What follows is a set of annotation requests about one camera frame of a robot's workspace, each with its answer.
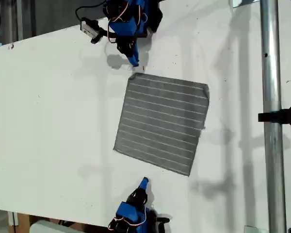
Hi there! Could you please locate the red white servo wire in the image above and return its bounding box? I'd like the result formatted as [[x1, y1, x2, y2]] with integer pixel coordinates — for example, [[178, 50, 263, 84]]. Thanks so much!
[[105, 1, 148, 44], [108, 208, 148, 231]]

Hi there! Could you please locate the black clamp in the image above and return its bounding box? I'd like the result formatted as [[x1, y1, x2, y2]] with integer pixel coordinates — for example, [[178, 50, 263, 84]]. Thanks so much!
[[258, 103, 291, 129]]

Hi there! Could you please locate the white box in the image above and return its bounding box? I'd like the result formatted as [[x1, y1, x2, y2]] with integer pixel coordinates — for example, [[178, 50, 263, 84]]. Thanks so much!
[[29, 219, 84, 233]]

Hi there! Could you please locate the grey striped towel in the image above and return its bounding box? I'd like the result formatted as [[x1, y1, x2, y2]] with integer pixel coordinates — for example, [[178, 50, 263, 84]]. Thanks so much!
[[113, 72, 210, 177]]

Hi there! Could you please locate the wooden table support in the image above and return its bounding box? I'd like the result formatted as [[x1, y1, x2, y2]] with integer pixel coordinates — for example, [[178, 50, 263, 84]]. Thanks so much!
[[7, 211, 31, 228]]

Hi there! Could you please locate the grey metal pole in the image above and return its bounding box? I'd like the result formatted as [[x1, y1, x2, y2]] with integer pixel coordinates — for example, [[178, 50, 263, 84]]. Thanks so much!
[[16, 0, 24, 41]]

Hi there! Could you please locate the black camera cable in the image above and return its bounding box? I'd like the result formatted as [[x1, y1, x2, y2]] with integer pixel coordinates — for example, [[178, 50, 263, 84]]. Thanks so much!
[[75, 0, 108, 20]]

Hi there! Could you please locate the black camera stalk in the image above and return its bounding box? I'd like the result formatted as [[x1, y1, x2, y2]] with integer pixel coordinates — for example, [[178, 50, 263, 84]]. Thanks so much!
[[91, 27, 108, 45]]

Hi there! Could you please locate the steel post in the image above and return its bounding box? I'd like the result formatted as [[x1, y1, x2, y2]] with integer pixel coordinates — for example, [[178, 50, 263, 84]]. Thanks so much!
[[259, 0, 288, 233]]

